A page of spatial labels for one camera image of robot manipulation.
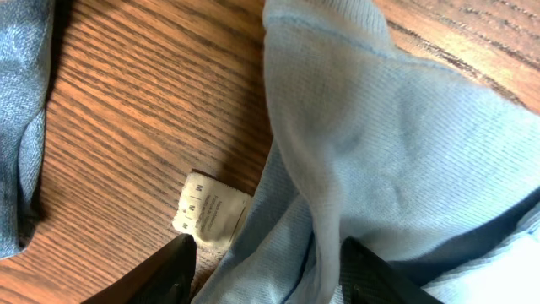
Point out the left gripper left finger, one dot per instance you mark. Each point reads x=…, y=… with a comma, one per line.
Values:
x=165, y=277

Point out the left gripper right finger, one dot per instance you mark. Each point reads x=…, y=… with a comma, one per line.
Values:
x=367, y=279

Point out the light blue printed t-shirt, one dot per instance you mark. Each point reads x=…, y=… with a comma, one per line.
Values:
x=436, y=175

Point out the folded blue denim jeans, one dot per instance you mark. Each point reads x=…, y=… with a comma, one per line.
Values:
x=26, y=28

